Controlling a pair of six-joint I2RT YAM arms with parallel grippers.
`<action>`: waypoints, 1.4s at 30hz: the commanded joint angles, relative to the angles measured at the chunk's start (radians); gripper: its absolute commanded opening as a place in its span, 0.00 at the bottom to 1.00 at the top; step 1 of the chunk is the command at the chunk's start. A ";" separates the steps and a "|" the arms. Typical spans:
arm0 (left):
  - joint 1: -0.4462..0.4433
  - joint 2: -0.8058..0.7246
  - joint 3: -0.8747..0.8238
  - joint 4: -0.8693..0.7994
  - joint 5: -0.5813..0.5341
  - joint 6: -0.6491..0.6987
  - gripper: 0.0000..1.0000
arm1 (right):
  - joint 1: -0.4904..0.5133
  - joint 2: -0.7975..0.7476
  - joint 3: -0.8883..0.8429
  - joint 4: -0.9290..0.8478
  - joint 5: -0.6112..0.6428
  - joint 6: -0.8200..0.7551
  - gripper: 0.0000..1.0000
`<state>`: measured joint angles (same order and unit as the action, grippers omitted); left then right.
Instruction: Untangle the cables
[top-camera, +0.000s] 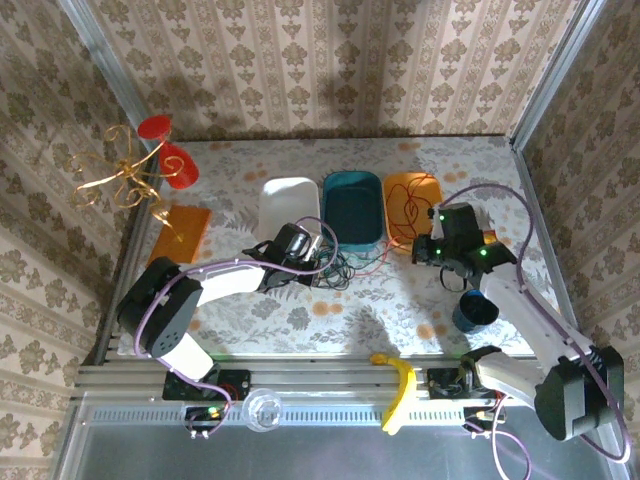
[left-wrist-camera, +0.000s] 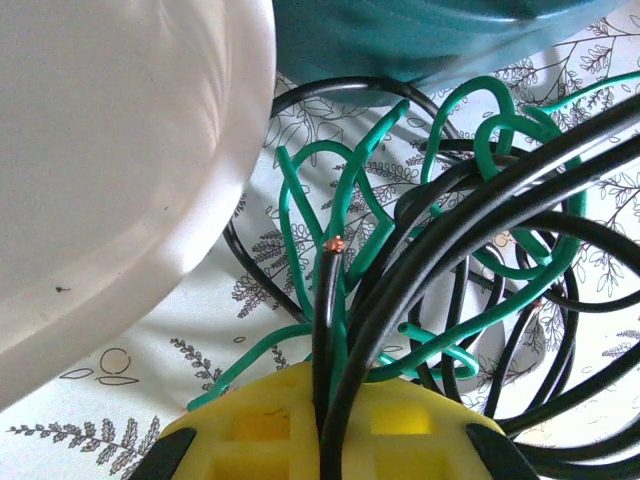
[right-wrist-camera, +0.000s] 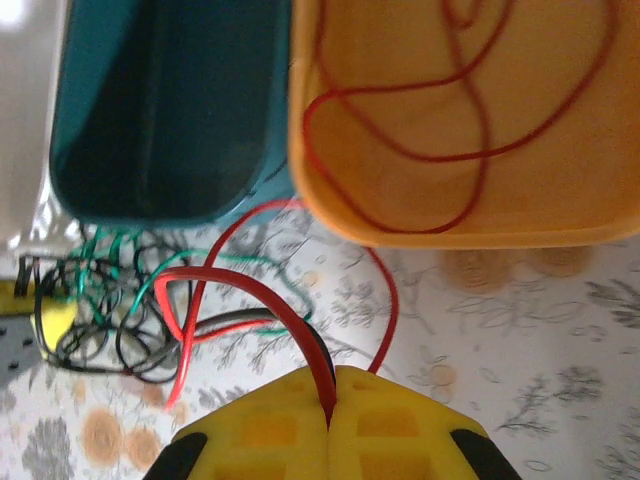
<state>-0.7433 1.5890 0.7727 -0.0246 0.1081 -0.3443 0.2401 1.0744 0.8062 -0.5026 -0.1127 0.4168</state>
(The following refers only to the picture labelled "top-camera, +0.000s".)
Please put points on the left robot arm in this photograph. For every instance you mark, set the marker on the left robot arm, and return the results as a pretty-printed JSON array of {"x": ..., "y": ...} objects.
[{"x": 165, "y": 310}]

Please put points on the orange plastic bin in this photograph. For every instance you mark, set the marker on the orange plastic bin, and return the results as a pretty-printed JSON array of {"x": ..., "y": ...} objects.
[{"x": 397, "y": 235}]

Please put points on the red yellow snack packet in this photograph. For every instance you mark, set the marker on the red yellow snack packet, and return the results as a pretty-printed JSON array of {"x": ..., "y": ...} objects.
[{"x": 490, "y": 237}]

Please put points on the teal plastic bin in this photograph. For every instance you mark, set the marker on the teal plastic bin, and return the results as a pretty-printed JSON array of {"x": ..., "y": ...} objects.
[{"x": 352, "y": 210}]

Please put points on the white plastic bin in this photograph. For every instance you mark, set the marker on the white plastic bin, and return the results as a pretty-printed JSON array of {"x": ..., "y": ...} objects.
[{"x": 287, "y": 205}]

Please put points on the dark blue cup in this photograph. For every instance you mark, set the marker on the dark blue cup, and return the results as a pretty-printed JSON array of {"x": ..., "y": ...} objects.
[{"x": 475, "y": 312}]

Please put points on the floral tablecloth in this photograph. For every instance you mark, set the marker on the floral tablecloth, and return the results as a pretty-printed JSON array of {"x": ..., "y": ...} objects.
[{"x": 320, "y": 160}]

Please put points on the orange wooden board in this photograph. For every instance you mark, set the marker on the orange wooden board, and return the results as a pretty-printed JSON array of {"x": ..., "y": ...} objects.
[{"x": 187, "y": 235}]

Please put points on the yellow banana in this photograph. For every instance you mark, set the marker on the yellow banana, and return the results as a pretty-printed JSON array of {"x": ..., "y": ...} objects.
[{"x": 406, "y": 390}]

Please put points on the red plastic wine glass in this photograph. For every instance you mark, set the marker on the red plastic wine glass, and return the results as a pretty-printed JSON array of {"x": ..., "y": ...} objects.
[{"x": 177, "y": 167}]

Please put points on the grey metal cabinet top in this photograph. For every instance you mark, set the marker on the grey metal cabinet top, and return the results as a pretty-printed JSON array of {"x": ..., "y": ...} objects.
[{"x": 325, "y": 455}]

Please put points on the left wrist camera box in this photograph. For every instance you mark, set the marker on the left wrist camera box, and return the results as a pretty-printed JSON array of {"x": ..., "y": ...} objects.
[{"x": 302, "y": 245}]

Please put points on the aluminium rail frame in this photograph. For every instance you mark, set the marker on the aluminium rail frame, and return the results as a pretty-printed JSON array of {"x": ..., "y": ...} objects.
[{"x": 320, "y": 372}]

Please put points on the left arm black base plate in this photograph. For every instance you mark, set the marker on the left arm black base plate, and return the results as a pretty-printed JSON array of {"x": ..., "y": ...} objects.
[{"x": 235, "y": 382}]

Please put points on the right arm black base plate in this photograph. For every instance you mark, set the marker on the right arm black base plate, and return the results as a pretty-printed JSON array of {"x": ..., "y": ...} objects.
[{"x": 440, "y": 382}]

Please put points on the right aluminium corner post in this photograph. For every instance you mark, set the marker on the right aluminium corner post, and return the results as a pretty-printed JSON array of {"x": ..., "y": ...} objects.
[{"x": 550, "y": 75}]

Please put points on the aluminium corner post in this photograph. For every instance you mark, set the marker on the aluminium corner post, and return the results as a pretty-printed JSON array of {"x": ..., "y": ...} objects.
[
  {"x": 107, "y": 65},
  {"x": 550, "y": 75}
]

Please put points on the left aluminium corner post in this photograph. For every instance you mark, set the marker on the left aluminium corner post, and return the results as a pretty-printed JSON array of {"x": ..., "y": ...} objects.
[{"x": 107, "y": 65}]

